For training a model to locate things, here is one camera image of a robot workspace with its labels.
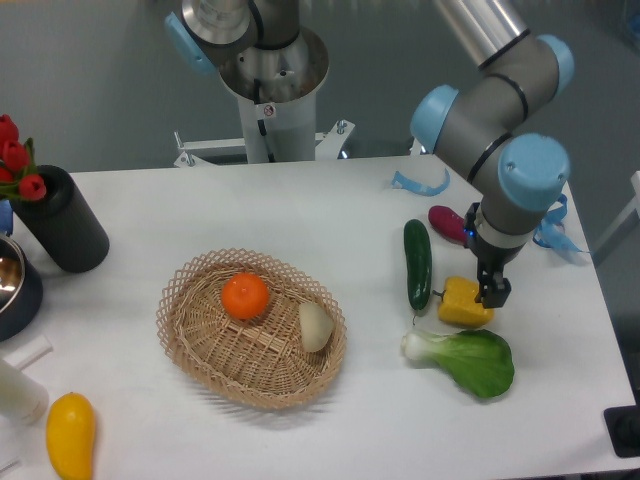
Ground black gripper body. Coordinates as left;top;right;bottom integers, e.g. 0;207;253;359
464;202;525;283

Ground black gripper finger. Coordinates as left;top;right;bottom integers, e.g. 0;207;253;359
475;272;511;308

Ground yellow bell pepper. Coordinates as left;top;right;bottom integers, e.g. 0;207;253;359
435;276;494;328

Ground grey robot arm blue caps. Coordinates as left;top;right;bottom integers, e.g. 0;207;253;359
165;1;529;308

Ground purple sweet potato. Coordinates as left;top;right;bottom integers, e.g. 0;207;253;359
428;205;467;246

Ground tangled blue tape ribbon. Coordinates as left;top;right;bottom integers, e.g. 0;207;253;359
533;193;589;254

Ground green bok choy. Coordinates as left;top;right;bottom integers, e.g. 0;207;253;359
401;330;515;399

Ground green cucumber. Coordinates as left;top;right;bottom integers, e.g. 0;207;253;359
403;219;433;317

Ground blue tape strip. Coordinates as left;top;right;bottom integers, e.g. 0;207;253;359
390;169;450;197

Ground black device table corner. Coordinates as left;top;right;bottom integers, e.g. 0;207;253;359
603;405;639;458

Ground orange mandarin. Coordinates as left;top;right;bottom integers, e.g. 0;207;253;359
221;272;270;320

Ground woven wicker basket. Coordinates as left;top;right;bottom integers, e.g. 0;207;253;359
156;248;347;409

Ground black cylindrical vase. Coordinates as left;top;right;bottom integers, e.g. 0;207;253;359
11;165;110;273

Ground yellow squash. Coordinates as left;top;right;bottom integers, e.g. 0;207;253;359
45;392;96;480

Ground dark metal bowl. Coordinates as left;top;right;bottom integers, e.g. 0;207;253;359
1;235;43;341

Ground red tulip flowers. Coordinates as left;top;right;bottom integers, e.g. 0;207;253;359
1;114;47;202

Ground white plastic bottle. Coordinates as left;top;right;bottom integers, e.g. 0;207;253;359
0;360;49;425

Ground blue object left edge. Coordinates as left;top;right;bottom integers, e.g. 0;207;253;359
0;200;14;237

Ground white frame at right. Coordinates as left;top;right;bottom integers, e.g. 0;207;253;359
592;171;639;266

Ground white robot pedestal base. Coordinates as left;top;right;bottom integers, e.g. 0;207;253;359
172;79;430;169

